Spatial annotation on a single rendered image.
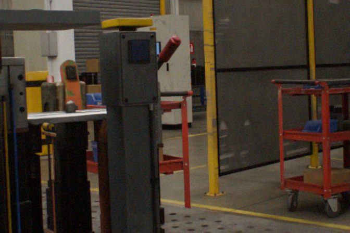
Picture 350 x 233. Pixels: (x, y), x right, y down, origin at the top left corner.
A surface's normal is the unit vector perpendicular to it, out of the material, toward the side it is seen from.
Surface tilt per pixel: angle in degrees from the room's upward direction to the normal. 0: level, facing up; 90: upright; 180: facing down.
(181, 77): 90
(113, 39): 90
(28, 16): 90
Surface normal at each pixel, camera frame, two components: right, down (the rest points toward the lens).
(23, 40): -0.67, 0.07
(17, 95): 0.53, 0.03
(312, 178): -0.87, 0.06
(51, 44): 0.74, 0.00
